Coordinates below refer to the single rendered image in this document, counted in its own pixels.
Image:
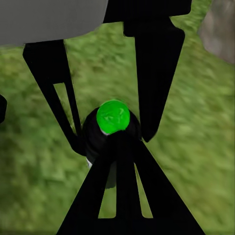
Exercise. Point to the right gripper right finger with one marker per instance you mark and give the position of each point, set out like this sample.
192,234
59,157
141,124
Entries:
170,214

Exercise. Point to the tree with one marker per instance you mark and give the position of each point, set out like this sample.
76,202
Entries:
217,31

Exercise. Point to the pesticide atomizer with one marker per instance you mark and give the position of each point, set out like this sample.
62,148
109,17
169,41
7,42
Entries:
110,117

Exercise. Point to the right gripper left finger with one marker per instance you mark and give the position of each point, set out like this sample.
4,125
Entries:
82,217

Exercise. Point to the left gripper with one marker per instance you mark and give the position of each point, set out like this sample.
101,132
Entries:
158,48

